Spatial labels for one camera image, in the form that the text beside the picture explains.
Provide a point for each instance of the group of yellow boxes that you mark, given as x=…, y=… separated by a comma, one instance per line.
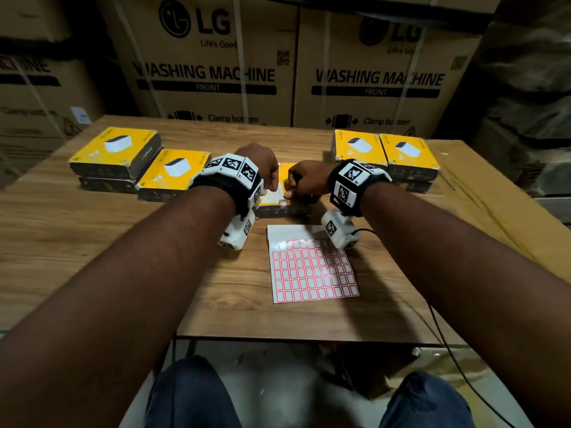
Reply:
x=89, y=151

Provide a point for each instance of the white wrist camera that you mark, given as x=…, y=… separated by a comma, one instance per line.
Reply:
x=236, y=233
x=339, y=231

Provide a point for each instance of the plastic wrapped cardboard stack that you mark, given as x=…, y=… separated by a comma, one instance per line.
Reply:
x=526, y=84

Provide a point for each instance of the black wristband with marker tags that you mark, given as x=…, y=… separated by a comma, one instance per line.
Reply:
x=352, y=191
x=218, y=182

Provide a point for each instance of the person's left forearm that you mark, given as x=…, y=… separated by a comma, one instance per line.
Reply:
x=111, y=307

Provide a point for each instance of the black stretch wrap band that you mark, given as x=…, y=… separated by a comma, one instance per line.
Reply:
x=35, y=48
x=446, y=19

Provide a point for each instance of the person's left leg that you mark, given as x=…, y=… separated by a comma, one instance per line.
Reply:
x=192, y=396

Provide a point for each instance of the flat brown cardboard sheet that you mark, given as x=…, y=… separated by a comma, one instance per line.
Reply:
x=490, y=200

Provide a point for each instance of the person's leg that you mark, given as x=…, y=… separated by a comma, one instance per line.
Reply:
x=424, y=405
x=192, y=396

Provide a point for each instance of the person's left hand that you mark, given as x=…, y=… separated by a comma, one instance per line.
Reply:
x=263, y=162

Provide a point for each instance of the sheet of red-bordered labels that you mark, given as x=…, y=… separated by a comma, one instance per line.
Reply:
x=312, y=280

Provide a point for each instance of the person's right leg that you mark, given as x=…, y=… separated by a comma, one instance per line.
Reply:
x=424, y=405

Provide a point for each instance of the stack of large printed cartons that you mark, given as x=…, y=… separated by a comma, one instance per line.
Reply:
x=263, y=31

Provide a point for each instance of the person's right hand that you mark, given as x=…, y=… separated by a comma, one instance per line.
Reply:
x=312, y=180

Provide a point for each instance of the black metal table frame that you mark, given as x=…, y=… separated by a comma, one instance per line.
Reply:
x=192, y=346

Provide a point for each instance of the person's right forearm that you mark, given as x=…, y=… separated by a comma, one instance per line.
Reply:
x=468, y=271

